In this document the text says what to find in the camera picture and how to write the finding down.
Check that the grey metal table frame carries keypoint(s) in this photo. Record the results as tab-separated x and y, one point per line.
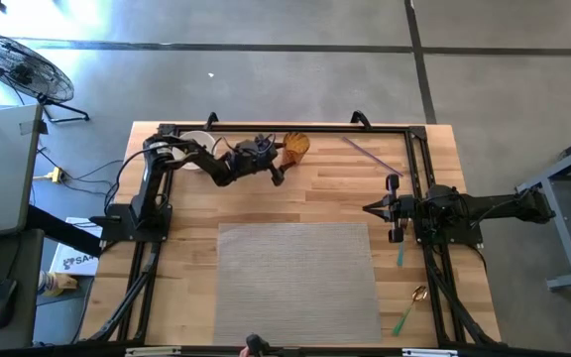
563	238

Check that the black aluminium table frame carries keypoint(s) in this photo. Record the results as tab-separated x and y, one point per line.
290	129

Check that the white cardboard box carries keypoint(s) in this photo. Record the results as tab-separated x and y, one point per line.
75	258

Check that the black floor fan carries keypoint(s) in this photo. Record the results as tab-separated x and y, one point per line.
23	69

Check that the black support beam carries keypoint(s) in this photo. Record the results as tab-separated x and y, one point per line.
62	230

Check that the grey woven placemat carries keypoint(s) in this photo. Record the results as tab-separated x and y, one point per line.
295	282

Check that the white bowl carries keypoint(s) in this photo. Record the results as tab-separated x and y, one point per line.
201	141

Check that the silver frame bracket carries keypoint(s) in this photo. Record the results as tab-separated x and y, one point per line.
151	351
429	352

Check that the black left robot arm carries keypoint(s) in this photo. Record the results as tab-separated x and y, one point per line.
149	198

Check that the black computer mouse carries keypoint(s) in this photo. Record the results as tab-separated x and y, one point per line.
0	305

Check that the yellow power strip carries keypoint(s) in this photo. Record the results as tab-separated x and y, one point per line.
55	175

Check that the small tan striped object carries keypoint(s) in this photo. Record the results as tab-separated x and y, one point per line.
62	283

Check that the purple chopstick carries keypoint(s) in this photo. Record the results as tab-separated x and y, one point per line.
372	156

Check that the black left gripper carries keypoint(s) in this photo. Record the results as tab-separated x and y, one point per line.
256	156

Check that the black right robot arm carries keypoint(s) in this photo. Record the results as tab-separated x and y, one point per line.
493	205

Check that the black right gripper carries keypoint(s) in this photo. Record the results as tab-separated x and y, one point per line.
402	208

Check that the person's hand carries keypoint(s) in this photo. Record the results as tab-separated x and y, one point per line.
244	353

